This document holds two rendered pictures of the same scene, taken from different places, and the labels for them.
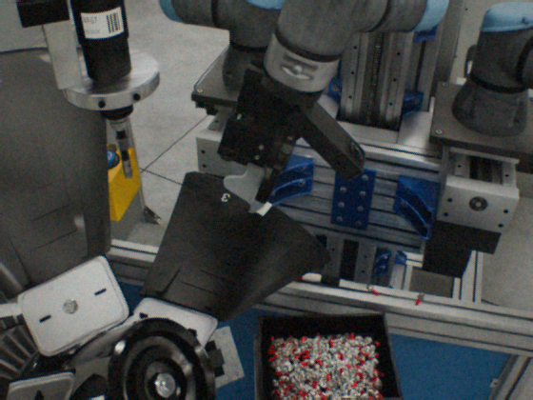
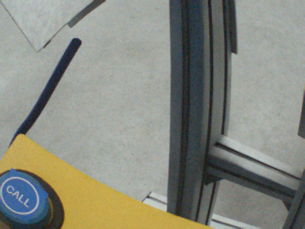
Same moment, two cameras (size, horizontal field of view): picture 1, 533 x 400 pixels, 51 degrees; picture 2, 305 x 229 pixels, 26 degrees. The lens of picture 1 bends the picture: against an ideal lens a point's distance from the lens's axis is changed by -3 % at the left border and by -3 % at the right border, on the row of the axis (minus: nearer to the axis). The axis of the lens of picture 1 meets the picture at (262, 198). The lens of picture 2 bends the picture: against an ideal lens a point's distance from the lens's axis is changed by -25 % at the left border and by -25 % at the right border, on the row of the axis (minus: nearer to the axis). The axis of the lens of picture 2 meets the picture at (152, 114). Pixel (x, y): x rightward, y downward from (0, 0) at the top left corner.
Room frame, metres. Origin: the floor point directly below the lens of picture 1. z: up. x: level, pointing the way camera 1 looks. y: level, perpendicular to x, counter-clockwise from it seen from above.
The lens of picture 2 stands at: (0.95, 0.41, 1.37)
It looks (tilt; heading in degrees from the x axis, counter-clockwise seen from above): 46 degrees down; 198
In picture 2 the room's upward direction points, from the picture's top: straight up
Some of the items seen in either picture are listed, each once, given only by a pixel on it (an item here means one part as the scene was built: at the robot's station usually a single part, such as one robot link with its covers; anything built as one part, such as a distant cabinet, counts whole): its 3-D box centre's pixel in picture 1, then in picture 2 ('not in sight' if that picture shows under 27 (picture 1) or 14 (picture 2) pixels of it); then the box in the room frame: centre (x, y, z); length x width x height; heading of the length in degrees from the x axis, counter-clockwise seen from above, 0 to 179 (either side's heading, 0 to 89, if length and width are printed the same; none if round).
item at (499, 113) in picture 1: (495, 93); not in sight; (0.97, -0.46, 1.09); 0.15 x 0.15 x 0.10
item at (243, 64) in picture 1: (256, 55); not in sight; (1.12, 0.01, 1.09); 0.15 x 0.15 x 0.10
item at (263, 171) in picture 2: not in sight; (262, 173); (0.28, 0.35, 0.56); 0.19 x 0.04 x 0.04; 77
